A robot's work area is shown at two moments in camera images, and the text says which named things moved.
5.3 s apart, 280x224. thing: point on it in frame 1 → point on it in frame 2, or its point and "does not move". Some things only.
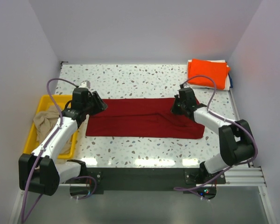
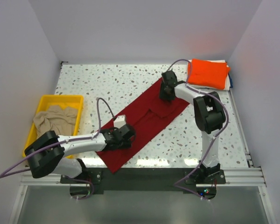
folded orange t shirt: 218,71 does not move
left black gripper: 100,106 → 127,144
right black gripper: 173,109 → 162,95
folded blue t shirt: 231,81 does not move
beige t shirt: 45,120 does not move
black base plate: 151,180 does not move
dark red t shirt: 148,118 → 149,115
